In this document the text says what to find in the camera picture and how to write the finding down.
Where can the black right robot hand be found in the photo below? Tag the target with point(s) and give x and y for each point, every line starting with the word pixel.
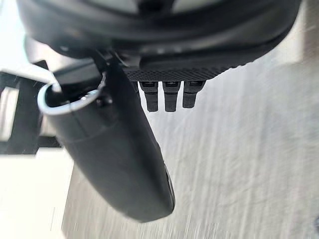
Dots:
pixel 117 154

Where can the white cabinet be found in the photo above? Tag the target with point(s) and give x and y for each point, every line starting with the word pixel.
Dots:
pixel 30 194

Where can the black metal frame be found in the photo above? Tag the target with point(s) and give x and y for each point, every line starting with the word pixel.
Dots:
pixel 23 119

